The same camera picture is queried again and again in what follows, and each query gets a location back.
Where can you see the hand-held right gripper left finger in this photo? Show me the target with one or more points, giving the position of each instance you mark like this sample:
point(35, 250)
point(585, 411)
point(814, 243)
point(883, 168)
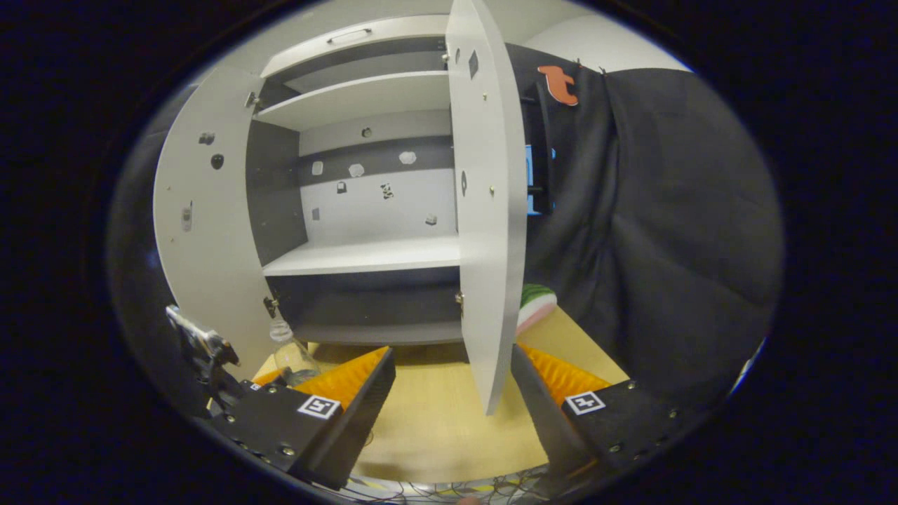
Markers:
point(351, 421)

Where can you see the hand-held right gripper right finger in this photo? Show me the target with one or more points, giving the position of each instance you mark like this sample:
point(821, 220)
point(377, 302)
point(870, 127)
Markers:
point(544, 414)

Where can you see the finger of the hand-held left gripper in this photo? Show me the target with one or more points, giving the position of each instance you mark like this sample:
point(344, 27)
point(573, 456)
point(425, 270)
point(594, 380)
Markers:
point(270, 378)

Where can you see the clear plastic bottle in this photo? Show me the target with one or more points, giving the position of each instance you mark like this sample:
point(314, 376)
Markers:
point(295, 358)

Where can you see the white cabinet door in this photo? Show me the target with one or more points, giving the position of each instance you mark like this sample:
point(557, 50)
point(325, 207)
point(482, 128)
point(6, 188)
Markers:
point(210, 245)
point(491, 280)

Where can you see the white cabinet shelf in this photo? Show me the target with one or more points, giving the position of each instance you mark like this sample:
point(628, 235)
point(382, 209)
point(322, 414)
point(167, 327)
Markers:
point(365, 98)

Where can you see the white cabinet drawer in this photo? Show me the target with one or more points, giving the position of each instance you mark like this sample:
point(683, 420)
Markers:
point(400, 36)

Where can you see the green striped pink toy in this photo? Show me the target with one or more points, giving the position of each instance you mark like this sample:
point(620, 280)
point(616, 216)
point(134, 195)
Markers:
point(537, 305)

